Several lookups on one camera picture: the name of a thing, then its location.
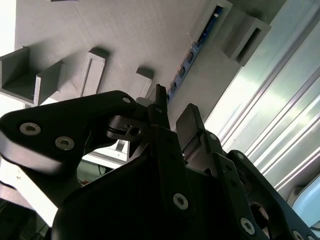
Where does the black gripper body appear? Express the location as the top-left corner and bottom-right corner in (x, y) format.
(51, 152), (241, 240)

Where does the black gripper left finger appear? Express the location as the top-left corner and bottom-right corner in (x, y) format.
(0, 83), (197, 222)

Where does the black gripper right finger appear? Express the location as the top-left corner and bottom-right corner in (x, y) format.
(176, 102), (320, 240)

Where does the blue RAM stick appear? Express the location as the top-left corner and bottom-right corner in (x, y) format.
(166, 4), (226, 101)

